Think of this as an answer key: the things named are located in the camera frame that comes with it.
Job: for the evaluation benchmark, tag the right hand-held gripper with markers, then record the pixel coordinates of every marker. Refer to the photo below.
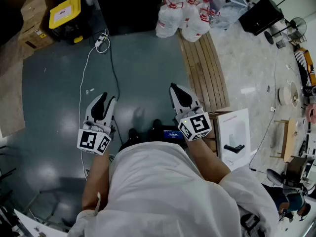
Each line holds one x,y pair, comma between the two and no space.
197,123

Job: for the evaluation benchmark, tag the person's black shoe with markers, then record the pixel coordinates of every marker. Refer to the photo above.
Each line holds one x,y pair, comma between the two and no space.
156,125
132,133

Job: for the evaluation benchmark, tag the black device with screen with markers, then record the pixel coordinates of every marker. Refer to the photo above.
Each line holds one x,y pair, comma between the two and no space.
172,133

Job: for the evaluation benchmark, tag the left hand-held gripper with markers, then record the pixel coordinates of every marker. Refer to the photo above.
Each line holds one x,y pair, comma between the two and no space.
86,138

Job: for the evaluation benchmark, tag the small light wooden table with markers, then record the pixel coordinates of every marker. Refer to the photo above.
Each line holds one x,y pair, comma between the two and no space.
290,137

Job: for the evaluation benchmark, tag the pink plastic stool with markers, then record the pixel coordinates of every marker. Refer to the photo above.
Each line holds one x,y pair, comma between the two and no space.
311,113

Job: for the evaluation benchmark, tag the black white striped mat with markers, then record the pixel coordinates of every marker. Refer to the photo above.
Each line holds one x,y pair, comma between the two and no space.
304,68

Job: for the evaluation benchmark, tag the round beige tub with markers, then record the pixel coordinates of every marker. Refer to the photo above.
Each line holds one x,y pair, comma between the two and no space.
284,95

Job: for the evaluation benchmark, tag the brown cardboard box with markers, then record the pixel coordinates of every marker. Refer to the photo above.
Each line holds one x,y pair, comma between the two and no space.
33,21

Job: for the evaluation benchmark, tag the clear plastic bag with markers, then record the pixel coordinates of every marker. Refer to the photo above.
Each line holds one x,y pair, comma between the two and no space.
227,6

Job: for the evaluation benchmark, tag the wooden slatted platform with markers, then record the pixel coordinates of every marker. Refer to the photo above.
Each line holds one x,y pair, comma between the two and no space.
205,70

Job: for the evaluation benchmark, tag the person's black trousers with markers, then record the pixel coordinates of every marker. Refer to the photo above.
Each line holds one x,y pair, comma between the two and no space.
124,146

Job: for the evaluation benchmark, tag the person's right forearm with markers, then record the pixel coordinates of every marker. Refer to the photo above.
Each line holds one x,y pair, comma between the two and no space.
207,159

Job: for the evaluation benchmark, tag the white power strip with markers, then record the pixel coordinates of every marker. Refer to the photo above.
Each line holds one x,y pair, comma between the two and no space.
100,39

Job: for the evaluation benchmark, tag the black cabinet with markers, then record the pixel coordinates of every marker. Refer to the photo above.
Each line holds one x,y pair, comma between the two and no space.
261,16

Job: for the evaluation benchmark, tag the white plastic bags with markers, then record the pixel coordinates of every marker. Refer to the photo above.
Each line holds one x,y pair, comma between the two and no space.
170,18

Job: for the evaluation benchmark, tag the black bin with yellow lid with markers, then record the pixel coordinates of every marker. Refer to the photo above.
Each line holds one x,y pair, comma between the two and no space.
65,13

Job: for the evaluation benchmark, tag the brown wooden stool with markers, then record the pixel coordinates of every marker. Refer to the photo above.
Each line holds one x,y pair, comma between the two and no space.
213,132

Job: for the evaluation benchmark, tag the person's left black shoe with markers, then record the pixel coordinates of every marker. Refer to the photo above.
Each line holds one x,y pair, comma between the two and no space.
132,133

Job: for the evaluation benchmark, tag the person's left forearm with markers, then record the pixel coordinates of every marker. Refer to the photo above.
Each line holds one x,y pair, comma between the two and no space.
97,179

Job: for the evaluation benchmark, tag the person's white shirt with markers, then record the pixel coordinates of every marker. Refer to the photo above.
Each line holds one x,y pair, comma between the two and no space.
160,194

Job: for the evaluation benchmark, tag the black floor fan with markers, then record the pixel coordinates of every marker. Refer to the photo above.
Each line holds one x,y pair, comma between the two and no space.
297,25

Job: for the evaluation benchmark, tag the person's right black shoe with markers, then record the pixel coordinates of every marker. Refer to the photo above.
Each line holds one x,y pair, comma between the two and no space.
156,125

